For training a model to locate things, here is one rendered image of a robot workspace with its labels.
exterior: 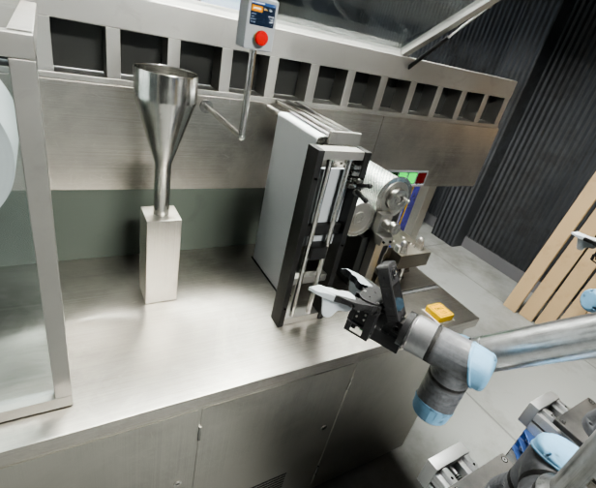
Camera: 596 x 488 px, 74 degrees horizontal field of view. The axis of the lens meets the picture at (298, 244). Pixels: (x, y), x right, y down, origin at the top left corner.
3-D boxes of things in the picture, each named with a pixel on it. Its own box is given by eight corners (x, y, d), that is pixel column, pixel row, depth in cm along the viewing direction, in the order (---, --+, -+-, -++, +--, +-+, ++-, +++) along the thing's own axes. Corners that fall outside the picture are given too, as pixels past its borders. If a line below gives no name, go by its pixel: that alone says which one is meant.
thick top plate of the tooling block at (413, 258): (396, 269, 146) (401, 256, 144) (337, 219, 175) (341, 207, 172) (426, 264, 155) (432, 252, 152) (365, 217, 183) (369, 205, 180)
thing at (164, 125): (136, 311, 110) (138, 102, 83) (129, 282, 120) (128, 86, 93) (187, 303, 117) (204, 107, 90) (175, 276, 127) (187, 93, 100)
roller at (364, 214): (340, 236, 128) (349, 202, 122) (302, 202, 146) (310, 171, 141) (369, 233, 134) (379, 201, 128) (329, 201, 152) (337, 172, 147)
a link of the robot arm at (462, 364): (475, 405, 69) (496, 371, 65) (416, 371, 73) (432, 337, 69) (483, 380, 75) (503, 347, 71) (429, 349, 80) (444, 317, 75)
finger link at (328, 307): (303, 316, 76) (347, 324, 78) (312, 289, 74) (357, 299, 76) (302, 307, 79) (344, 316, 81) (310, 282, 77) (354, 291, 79)
